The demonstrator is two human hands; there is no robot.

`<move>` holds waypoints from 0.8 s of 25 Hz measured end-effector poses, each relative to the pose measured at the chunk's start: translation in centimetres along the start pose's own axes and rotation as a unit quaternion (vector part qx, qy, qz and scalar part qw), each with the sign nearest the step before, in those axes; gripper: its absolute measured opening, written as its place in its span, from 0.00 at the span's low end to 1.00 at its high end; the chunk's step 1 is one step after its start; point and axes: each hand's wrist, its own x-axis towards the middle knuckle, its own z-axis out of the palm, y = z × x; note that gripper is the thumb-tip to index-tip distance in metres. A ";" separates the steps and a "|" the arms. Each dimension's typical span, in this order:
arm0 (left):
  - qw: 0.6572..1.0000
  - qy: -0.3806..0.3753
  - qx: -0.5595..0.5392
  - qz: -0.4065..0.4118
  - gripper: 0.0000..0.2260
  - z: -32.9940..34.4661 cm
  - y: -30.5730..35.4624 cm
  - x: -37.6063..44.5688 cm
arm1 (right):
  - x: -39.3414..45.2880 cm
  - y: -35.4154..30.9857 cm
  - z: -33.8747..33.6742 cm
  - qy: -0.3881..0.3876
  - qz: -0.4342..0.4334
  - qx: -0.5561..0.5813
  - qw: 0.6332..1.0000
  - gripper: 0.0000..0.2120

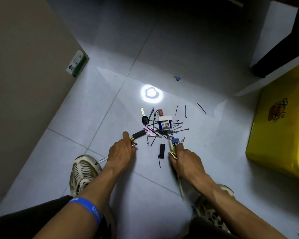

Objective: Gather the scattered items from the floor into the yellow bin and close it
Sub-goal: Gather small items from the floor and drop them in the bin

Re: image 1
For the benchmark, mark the person's right hand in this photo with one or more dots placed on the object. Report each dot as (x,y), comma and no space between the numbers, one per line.
(189,167)

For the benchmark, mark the person's left hand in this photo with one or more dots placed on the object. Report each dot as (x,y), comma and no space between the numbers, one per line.
(120,154)

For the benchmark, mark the black gold small tube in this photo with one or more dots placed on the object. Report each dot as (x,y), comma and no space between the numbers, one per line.
(133,141)

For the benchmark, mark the wooden chopsticks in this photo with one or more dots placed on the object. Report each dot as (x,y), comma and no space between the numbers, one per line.
(181,186)

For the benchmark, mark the pink strip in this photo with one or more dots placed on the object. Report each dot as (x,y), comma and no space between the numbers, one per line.
(149,130)

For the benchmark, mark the black car key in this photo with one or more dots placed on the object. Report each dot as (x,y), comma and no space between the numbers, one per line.
(145,119)

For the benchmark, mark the scatter of black hairpins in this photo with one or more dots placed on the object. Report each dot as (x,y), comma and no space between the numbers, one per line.
(169,130)

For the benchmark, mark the blue clip with portrait card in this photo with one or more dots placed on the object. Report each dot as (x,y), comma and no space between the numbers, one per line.
(165,125)

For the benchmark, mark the white rectangular block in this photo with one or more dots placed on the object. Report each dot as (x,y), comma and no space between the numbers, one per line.
(165,118)

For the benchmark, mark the pink binder clip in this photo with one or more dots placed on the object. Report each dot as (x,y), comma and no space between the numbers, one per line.
(160,112)

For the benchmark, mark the yellow plastic bin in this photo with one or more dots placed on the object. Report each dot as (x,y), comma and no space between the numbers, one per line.
(276,146)

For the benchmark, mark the small blue binder clip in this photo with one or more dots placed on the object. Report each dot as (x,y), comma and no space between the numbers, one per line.
(177,78)

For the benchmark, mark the dark wooden bed frame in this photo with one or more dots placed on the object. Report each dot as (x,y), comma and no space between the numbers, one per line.
(284,52)

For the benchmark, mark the person's left forearm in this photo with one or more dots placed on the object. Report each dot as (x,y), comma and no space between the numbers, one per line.
(89,196)

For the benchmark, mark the person's right forearm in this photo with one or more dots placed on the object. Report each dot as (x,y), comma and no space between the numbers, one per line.
(234,214)

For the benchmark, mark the person's left shoe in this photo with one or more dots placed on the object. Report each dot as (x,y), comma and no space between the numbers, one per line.
(83,171)

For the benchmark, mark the person's shoe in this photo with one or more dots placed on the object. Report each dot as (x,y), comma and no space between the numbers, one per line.
(83,171)
(214,211)

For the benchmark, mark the person's right shoe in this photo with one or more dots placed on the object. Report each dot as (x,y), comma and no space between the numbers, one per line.
(214,211)

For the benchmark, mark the person's dark trousers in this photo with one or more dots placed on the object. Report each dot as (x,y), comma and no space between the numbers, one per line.
(27,221)

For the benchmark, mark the blue wristband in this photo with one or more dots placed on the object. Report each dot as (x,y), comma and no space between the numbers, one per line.
(89,207)

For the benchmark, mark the green white small box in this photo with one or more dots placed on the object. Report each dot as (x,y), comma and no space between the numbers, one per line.
(76,64)

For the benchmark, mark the brown cardboard panel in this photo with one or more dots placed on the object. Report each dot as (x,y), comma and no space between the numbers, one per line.
(27,97)

